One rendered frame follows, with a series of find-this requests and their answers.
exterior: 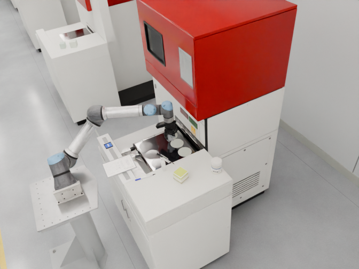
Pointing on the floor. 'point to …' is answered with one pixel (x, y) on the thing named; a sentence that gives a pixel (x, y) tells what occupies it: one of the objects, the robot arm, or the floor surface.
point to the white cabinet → (180, 234)
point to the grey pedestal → (80, 247)
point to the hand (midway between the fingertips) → (168, 140)
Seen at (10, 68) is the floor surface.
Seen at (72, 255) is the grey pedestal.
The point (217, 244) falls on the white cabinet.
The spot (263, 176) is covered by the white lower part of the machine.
